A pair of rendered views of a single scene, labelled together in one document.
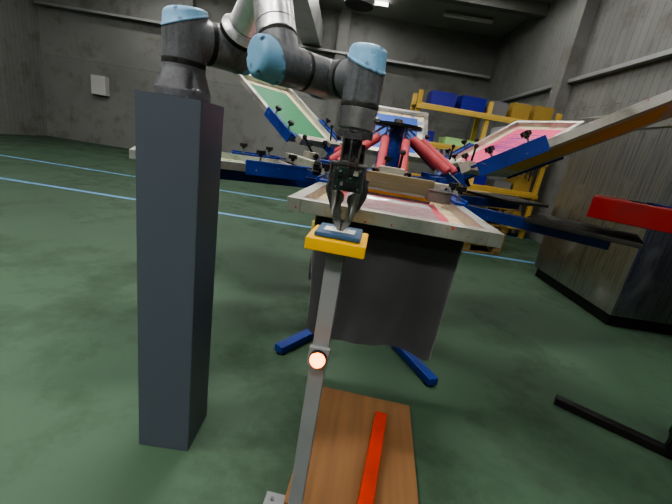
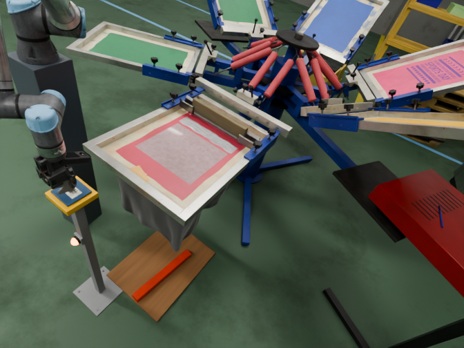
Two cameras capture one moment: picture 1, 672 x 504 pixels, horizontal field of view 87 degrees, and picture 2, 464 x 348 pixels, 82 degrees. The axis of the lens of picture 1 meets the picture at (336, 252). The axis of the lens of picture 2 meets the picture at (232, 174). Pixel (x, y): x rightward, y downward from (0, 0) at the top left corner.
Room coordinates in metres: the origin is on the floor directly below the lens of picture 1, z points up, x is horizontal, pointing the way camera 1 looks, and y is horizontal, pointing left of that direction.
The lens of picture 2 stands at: (0.39, -0.70, 1.84)
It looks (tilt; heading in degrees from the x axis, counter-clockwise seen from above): 44 degrees down; 17
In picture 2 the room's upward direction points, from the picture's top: 18 degrees clockwise
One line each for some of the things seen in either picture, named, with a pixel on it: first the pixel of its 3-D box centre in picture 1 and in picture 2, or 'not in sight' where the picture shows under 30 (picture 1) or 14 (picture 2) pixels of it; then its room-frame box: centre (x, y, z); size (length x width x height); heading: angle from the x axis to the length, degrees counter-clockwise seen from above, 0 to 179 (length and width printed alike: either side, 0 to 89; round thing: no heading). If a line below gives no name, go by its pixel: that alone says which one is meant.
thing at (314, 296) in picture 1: (376, 288); (148, 204); (1.03, -0.14, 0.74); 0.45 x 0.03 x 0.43; 85
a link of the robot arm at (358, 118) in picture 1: (358, 121); (52, 147); (0.75, 0.00, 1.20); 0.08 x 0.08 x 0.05
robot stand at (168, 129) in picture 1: (178, 288); (67, 157); (1.08, 0.51, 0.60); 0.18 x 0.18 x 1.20; 1
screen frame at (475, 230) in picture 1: (389, 201); (192, 142); (1.32, -0.17, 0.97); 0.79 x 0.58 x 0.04; 175
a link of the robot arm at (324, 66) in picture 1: (324, 78); (44, 107); (0.81, 0.08, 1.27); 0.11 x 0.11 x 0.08; 44
